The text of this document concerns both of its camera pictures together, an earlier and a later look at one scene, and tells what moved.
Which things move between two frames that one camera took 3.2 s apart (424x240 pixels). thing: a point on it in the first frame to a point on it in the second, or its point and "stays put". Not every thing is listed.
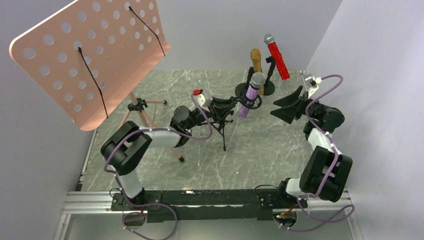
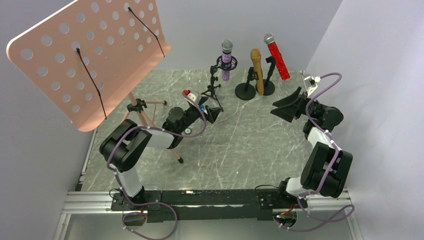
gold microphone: (256, 55) stays put
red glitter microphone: (269, 39) stays put
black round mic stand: (241, 88) stays put
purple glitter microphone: (257, 80) to (227, 47)
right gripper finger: (286, 113) stays put
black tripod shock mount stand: (220, 121) to (227, 62)
